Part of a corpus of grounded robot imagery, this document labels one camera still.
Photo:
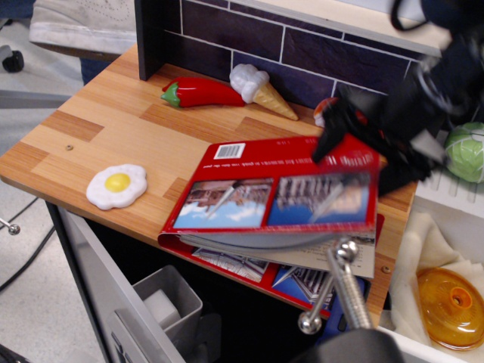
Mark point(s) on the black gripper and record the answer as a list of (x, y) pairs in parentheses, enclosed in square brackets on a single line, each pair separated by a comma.
[(401, 126)]

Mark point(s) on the red spiral-bound book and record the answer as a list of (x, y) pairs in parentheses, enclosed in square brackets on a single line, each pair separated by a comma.
[(264, 213)]

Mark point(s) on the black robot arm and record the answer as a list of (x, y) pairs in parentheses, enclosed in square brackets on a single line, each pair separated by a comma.
[(459, 69)]

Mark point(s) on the toy salmon sushi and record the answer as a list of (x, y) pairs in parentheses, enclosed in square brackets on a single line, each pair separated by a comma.
[(318, 113)]

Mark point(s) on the green toy cabbage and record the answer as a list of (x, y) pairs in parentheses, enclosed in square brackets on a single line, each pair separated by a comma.
[(464, 146)]

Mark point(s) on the cream cloth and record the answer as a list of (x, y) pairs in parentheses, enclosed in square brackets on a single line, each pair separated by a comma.
[(423, 246)]

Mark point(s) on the toy ice cream cone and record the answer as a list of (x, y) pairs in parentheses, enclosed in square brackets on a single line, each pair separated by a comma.
[(254, 86)]

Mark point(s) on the wooden upper shelf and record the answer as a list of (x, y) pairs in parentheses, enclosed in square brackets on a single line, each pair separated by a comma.
[(358, 21)]

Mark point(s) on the orange plastic lid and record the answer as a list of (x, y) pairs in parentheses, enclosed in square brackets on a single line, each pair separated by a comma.
[(451, 309)]

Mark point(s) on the red toy chili pepper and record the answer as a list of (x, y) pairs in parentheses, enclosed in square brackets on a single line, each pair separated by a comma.
[(195, 91)]

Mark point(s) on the grey plastic bin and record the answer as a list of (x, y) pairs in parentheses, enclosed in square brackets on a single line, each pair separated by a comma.
[(189, 305)]

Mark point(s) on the toy fried egg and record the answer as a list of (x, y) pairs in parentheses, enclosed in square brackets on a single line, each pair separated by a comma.
[(117, 186)]

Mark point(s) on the white sponge block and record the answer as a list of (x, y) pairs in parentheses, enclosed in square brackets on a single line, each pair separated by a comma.
[(162, 309)]

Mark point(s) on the grey cabinet door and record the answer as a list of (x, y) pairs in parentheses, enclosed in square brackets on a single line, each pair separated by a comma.
[(127, 332)]

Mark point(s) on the small metal ball knob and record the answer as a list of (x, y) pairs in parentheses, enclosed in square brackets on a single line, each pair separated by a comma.
[(13, 229)]

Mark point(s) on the black chair caster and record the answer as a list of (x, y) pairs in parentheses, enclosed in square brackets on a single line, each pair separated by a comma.
[(12, 61)]

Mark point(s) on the metal clamp screw handle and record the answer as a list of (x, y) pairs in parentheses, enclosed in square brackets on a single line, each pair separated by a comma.
[(340, 256)]

